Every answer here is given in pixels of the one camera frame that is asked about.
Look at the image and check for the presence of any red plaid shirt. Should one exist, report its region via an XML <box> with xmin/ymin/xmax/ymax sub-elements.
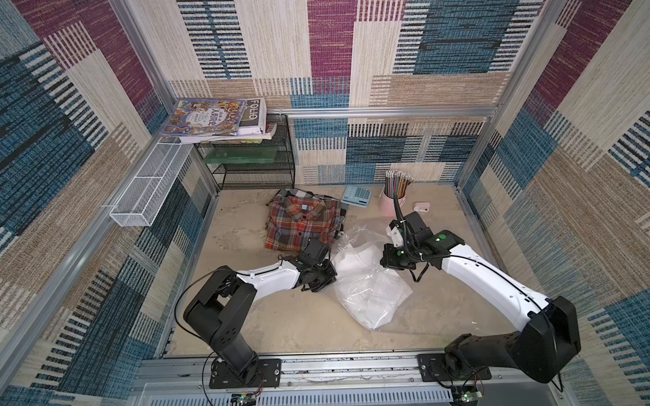
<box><xmin>263</xmin><ymin>188</ymin><xmax>346</xmax><ymax>254</ymax></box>

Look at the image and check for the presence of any clear plastic vacuum bag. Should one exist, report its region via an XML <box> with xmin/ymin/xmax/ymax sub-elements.
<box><xmin>327</xmin><ymin>222</ymin><xmax>415</xmax><ymax>332</ymax></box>

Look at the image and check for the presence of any black white checked shirt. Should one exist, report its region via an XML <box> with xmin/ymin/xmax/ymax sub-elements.
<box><xmin>278</xmin><ymin>187</ymin><xmax>349</xmax><ymax>245</ymax></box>

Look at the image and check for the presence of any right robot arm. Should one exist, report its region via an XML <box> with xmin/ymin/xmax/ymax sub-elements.
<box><xmin>380</xmin><ymin>212</ymin><xmax>582</xmax><ymax>383</ymax></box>

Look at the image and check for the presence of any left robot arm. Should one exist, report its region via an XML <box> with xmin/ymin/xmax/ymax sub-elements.
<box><xmin>183</xmin><ymin>240</ymin><xmax>337</xmax><ymax>391</ymax></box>

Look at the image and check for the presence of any pink eraser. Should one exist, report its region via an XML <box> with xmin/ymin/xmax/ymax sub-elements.
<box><xmin>413</xmin><ymin>201</ymin><xmax>431</xmax><ymax>213</ymax></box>

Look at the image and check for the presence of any pink pencil cup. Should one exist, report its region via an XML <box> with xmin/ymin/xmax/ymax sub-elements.
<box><xmin>379</xmin><ymin>189</ymin><xmax>396</xmax><ymax>219</ymax></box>

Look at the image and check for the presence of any coloured pencils bundle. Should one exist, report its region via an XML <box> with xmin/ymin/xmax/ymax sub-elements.
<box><xmin>384</xmin><ymin>170</ymin><xmax>414</xmax><ymax>199</ymax></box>

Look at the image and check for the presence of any teal calculator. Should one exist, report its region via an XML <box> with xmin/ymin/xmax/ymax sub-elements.
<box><xmin>341</xmin><ymin>185</ymin><xmax>372</xmax><ymax>208</ymax></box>

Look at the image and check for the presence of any green folder on shelf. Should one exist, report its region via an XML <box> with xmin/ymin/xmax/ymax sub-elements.
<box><xmin>204</xmin><ymin>146</ymin><xmax>278</xmax><ymax>165</ymax></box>

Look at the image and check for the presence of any black white Folio book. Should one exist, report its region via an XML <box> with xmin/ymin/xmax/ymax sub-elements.
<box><xmin>235</xmin><ymin>97</ymin><xmax>267</xmax><ymax>136</ymax></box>

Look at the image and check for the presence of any colourful picture book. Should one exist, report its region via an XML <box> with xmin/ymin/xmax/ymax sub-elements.
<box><xmin>161</xmin><ymin>98</ymin><xmax>247</xmax><ymax>136</ymax></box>

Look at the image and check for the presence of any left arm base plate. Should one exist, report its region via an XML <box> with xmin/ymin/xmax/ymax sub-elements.
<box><xmin>208</xmin><ymin>359</ymin><xmax>282</xmax><ymax>389</ymax></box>

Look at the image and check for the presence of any black wire shelf rack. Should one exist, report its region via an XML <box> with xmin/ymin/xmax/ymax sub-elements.
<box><xmin>196</xmin><ymin>114</ymin><xmax>296</xmax><ymax>190</ymax></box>

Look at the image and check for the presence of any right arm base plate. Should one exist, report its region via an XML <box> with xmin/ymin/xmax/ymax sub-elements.
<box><xmin>416</xmin><ymin>353</ymin><xmax>492</xmax><ymax>383</ymax></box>

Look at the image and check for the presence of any white wire basket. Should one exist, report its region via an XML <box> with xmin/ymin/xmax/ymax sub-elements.
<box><xmin>110</xmin><ymin>141</ymin><xmax>192</xmax><ymax>228</ymax></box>

